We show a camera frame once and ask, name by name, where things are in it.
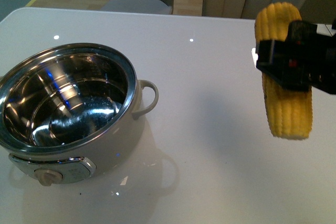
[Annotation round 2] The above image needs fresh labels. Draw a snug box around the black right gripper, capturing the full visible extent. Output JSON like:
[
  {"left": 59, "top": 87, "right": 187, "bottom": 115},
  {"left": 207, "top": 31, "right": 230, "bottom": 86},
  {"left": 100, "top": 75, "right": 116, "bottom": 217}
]
[{"left": 256, "top": 20, "right": 335, "bottom": 94}]

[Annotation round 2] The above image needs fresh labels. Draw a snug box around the yellow corn cob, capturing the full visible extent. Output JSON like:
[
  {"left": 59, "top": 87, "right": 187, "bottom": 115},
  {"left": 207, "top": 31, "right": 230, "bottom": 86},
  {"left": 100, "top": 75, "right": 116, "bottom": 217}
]
[{"left": 255, "top": 2, "right": 313, "bottom": 140}]

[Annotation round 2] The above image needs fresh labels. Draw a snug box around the beige electric cooking pot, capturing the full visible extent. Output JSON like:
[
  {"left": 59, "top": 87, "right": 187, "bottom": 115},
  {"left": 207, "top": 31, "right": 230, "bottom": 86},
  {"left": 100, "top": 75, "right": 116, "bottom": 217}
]
[{"left": 1, "top": 43, "right": 159, "bottom": 186}]

